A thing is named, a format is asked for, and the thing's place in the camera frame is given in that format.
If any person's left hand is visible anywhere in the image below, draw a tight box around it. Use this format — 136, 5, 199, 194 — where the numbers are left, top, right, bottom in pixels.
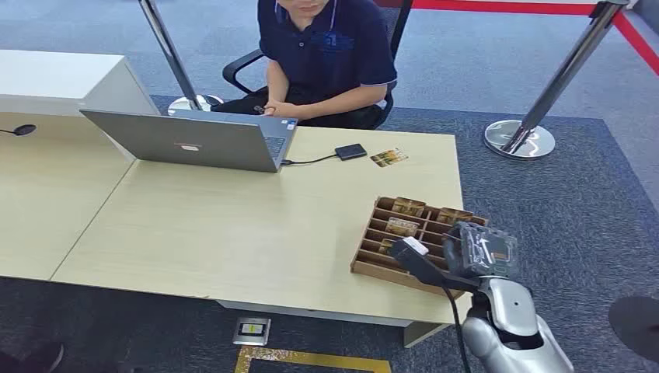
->
262, 99, 295, 121

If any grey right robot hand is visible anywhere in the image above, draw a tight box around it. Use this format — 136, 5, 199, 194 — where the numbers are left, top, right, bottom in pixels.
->
442, 221, 520, 281

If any person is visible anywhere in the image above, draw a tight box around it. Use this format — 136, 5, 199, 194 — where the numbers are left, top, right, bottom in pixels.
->
211, 0, 399, 131

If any black flat card reader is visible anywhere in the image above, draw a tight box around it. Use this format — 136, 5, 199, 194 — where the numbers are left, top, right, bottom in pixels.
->
334, 143, 368, 162

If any wooden slotted card holder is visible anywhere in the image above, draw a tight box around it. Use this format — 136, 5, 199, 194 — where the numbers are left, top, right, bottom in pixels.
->
350, 196, 490, 300

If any black office chair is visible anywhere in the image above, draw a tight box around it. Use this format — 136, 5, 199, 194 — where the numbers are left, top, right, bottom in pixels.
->
222, 0, 414, 131

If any grey laptop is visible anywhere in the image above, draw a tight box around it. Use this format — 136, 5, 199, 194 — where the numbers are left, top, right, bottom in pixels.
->
79, 108, 300, 174

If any black round base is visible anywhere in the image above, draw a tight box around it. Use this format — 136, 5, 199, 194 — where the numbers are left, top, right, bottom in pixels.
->
608, 295, 659, 364

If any silver floor socket box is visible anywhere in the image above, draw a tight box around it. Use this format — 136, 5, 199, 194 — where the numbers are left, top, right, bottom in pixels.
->
232, 316, 272, 347

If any white cabinet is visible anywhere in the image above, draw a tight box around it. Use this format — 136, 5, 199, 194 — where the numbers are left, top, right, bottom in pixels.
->
0, 49, 161, 117

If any red barrier belt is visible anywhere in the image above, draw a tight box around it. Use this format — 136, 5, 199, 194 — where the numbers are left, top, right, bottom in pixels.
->
611, 11, 659, 77
373, 0, 599, 16

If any black shoe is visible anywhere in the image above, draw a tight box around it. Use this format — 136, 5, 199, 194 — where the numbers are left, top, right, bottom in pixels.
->
0, 341, 66, 373

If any black reader cable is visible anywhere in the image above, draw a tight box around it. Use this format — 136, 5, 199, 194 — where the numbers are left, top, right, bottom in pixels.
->
280, 153, 339, 167

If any black wrist camera white top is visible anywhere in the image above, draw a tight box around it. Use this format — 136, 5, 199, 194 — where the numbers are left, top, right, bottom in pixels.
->
387, 235, 450, 288

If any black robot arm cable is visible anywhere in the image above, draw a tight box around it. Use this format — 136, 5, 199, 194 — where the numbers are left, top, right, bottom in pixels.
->
441, 284, 473, 373

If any chrome stanchion post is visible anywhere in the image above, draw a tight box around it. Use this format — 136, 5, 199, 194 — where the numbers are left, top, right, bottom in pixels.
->
483, 0, 630, 161
138, 0, 225, 116

